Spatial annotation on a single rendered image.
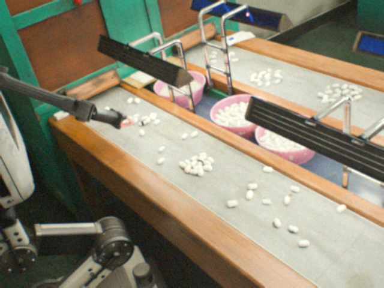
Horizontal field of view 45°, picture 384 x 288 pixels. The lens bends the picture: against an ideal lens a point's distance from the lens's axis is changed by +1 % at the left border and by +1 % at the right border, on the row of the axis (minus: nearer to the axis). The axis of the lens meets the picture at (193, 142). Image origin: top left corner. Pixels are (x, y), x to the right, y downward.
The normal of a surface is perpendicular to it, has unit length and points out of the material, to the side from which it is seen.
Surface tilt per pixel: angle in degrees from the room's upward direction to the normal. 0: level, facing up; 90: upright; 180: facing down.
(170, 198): 0
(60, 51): 90
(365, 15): 90
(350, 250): 0
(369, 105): 0
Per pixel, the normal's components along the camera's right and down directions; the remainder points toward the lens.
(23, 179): 0.91, 0.04
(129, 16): 0.63, 0.36
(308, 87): -0.16, -0.81
